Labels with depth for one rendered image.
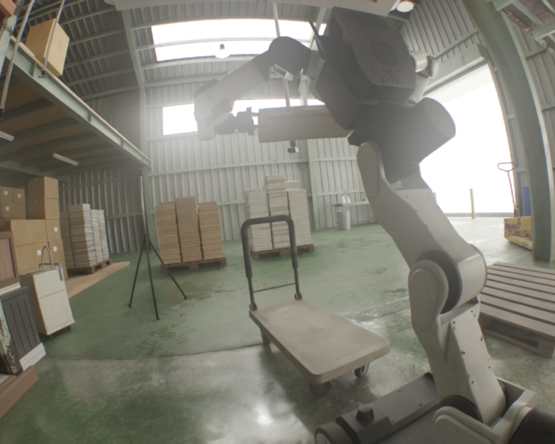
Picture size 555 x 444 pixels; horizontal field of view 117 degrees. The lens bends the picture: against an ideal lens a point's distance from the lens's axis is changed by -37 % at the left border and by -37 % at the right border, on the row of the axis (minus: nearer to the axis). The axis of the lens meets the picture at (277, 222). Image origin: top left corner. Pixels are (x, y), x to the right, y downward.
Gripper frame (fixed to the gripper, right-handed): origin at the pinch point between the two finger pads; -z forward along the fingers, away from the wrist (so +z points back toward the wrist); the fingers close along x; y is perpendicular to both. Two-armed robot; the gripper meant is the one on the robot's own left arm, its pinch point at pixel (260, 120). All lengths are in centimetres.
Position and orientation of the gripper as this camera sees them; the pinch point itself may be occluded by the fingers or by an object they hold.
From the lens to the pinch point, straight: 115.7
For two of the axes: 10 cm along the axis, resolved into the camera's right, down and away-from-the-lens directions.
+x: -1.1, -9.9, -0.4
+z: -9.9, 1.1, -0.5
